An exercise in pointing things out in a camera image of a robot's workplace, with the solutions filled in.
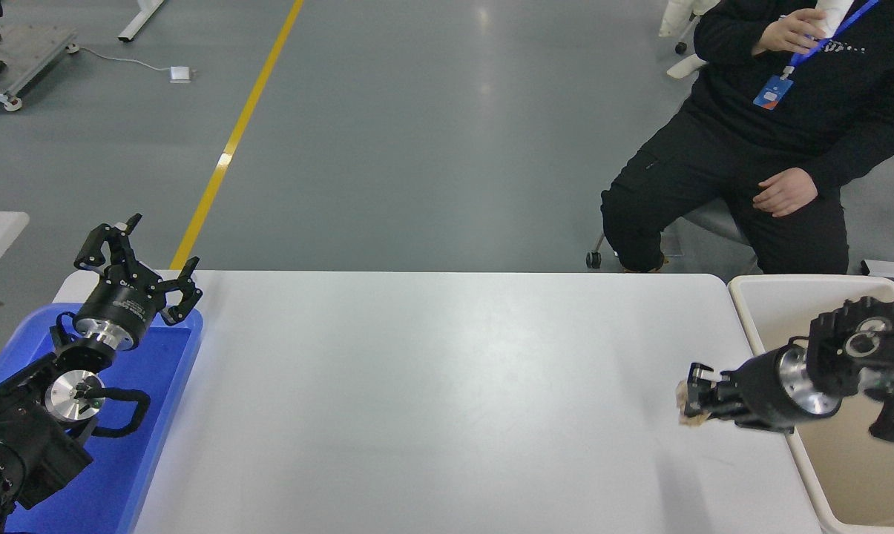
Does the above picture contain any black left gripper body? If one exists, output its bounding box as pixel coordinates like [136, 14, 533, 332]
[76, 271, 168, 345]

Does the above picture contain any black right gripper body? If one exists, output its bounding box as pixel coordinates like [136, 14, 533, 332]
[730, 346, 798, 435]

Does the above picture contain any tan paper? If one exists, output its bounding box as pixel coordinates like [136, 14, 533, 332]
[675, 378, 711, 428]

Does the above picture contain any white paper cup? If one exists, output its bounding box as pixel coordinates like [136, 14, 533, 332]
[810, 0, 857, 39]

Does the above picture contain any person's left hand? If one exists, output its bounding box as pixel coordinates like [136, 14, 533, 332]
[753, 168, 820, 217]

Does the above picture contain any person's right hand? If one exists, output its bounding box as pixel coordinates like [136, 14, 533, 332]
[751, 7, 826, 57]

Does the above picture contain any blue plastic tray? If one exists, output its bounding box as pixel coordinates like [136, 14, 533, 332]
[0, 303, 204, 534]

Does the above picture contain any large pale bin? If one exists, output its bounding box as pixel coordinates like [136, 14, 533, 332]
[727, 274, 894, 534]

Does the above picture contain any grey office chair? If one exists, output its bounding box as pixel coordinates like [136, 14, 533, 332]
[586, 197, 760, 274]

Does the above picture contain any metal wheeled platform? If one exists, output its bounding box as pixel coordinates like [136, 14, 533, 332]
[0, 22, 79, 112]

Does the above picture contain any white desk leg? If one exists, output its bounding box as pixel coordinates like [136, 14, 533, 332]
[118, 0, 164, 42]

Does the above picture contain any person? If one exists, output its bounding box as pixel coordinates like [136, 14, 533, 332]
[601, 0, 894, 274]

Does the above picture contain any white chair armrest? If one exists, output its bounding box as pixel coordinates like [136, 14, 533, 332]
[667, 53, 708, 81]

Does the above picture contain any white floor cable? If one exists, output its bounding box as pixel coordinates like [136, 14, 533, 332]
[68, 46, 173, 73]

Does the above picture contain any blue lanyard with badge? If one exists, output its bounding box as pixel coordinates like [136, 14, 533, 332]
[752, 0, 881, 112]

